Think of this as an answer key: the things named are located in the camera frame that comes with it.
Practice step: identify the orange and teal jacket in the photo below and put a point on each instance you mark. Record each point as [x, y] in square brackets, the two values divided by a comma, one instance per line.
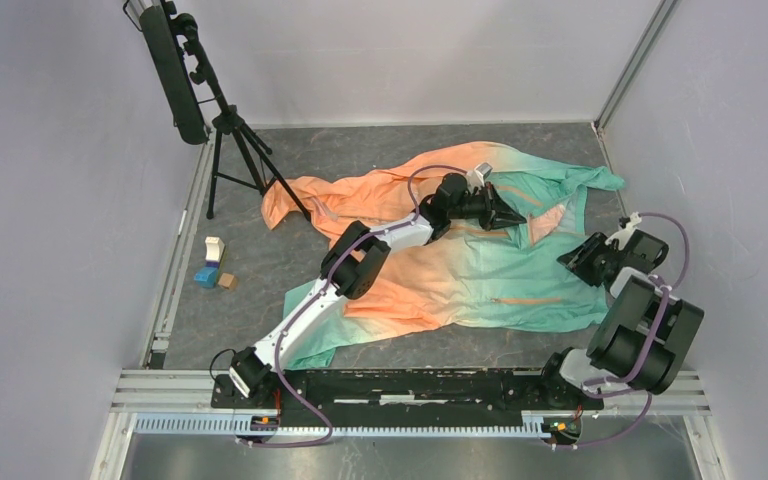
[506, 278]

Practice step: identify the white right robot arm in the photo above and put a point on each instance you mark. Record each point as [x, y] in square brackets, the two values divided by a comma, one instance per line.
[642, 342]

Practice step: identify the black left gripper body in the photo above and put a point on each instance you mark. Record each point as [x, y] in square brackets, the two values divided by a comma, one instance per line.
[480, 207]

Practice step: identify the brown wooden cube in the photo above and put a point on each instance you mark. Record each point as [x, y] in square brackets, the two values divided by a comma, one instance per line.
[228, 281]

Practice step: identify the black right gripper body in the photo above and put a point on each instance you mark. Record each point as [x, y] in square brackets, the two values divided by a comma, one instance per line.
[590, 260]

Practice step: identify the aluminium frame rail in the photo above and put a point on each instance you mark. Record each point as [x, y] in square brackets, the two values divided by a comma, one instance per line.
[165, 305]

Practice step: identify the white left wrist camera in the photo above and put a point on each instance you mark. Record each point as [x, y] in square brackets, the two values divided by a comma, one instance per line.
[478, 176]

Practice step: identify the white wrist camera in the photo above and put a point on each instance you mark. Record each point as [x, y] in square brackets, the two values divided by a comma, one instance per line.
[628, 226]
[478, 176]

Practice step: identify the white wooden block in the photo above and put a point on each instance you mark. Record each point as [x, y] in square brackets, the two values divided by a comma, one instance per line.
[214, 249]

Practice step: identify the blue wooden block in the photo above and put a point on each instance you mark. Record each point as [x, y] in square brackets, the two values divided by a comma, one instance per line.
[207, 277]

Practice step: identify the black light panel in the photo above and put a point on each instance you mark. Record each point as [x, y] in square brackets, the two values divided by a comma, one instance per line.
[155, 23]

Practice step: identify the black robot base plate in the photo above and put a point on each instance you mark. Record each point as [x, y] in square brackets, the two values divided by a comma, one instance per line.
[494, 397]

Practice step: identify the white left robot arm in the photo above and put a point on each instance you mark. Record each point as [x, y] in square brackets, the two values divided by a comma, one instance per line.
[352, 265]

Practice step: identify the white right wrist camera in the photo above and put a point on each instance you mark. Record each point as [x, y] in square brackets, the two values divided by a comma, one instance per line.
[628, 226]

